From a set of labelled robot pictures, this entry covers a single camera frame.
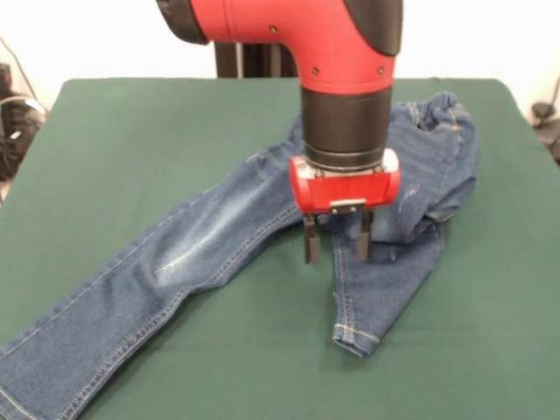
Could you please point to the black support column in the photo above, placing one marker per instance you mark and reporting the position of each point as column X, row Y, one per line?
column 227, row 61

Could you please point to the dark green table cloth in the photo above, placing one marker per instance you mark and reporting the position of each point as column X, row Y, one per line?
column 109, row 131

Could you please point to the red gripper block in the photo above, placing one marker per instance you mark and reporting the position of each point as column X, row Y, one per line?
column 345, row 192

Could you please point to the black equipment pile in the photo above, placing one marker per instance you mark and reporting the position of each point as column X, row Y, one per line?
column 13, row 140

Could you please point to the blue denim jeans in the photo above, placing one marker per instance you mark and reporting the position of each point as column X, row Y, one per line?
column 197, row 249

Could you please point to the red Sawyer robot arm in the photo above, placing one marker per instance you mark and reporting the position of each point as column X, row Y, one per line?
column 341, row 52

